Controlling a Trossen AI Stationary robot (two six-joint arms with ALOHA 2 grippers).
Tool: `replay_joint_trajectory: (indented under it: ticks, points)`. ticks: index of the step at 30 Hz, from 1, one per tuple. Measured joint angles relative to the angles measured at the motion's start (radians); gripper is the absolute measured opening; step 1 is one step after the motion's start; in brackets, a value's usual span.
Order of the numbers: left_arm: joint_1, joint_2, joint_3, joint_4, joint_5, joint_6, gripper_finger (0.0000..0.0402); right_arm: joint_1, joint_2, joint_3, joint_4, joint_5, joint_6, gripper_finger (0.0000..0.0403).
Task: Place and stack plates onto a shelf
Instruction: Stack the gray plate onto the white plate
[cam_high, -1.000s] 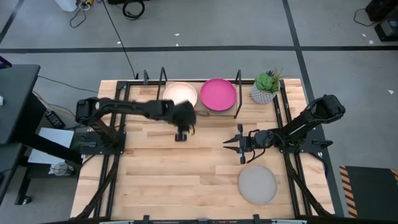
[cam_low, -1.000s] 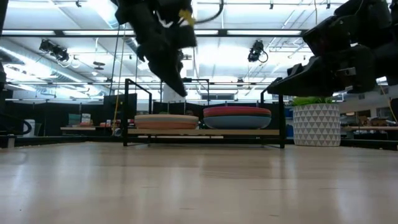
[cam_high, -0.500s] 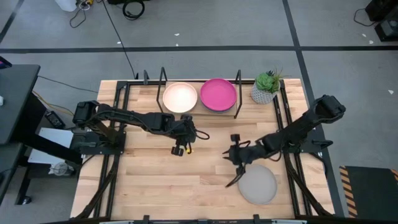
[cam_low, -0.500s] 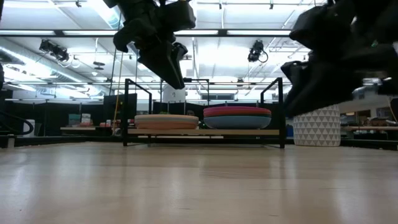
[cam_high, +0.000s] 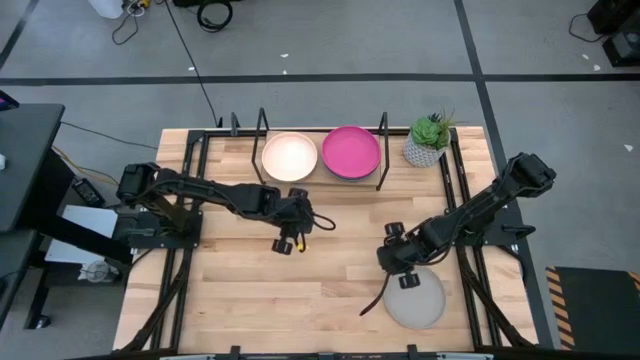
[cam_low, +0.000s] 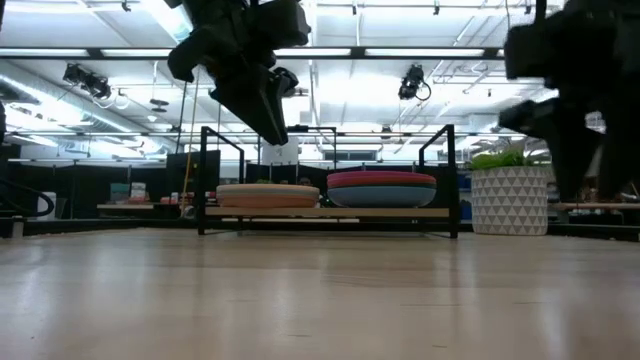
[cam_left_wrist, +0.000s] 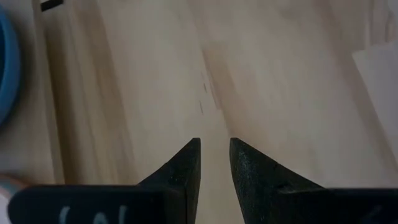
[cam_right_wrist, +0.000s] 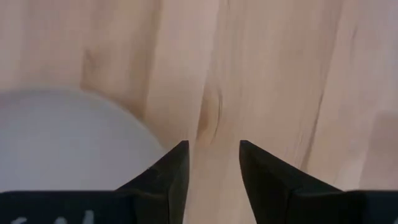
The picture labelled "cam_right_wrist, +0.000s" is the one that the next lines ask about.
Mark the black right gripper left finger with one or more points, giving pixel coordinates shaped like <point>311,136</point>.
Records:
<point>168,186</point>

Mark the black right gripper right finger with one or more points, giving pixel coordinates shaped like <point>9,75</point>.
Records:
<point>267,186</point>

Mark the grey plate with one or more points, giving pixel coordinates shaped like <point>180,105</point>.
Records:
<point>62,140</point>

